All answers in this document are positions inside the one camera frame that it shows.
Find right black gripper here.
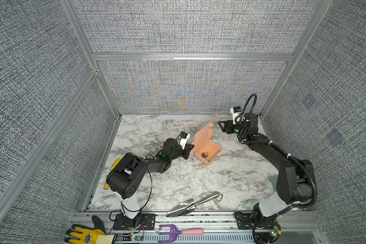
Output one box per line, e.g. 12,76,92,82
218,118,248,140

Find small brown yellow figurine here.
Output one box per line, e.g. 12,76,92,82
201,149,211,158

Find pink paper box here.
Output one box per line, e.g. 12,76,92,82
192,123,222,165

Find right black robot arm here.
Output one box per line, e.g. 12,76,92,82
218,106,318,228

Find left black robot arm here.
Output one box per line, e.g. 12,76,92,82
106,132,194,229

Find metal garden trowel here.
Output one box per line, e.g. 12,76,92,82
166,191,223,218

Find teal sponge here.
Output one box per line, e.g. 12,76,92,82
268,175,278,188

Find purple pink hand rake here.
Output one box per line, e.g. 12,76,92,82
158,224,204,244

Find yellow black work glove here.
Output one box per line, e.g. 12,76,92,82
64,216,117,244

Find yellow handled tool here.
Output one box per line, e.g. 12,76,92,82
111,158,121,170

